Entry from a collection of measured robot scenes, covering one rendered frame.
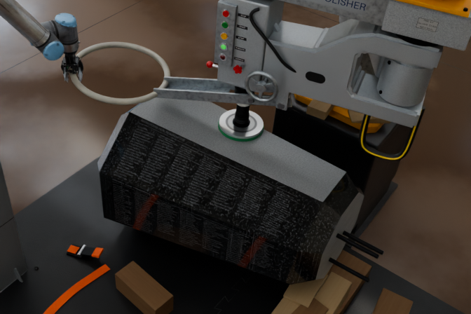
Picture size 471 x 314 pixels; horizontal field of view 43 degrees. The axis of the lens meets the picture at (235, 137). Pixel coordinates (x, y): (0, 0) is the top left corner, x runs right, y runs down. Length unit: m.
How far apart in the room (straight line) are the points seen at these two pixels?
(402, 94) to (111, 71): 2.74
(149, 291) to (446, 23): 1.83
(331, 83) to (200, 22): 2.98
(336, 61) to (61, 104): 2.44
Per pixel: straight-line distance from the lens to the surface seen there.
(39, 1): 5.65
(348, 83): 2.42
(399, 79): 2.37
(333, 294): 3.00
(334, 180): 2.65
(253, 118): 2.86
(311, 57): 2.39
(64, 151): 3.95
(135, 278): 3.06
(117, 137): 2.92
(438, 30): 2.22
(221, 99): 2.71
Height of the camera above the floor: 2.60
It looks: 40 degrees down
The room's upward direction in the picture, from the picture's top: 6 degrees clockwise
